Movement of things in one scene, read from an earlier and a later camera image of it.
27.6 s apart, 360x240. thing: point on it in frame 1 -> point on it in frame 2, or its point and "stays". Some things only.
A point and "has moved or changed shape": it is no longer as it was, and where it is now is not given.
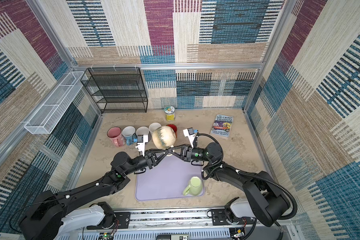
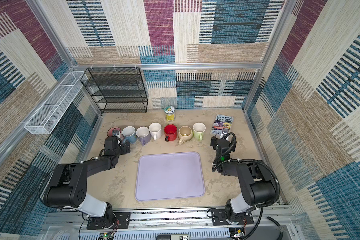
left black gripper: [151, 160] -> [125, 149]
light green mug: [195, 187] -> [198, 129]
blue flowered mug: [128, 133] stays
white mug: [154, 126] has moved or changed shape
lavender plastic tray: [168, 178] stays
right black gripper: [186, 149] -> [233, 145]
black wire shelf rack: [116, 90] stays
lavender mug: [143, 130] stays
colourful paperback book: [222, 126] stays
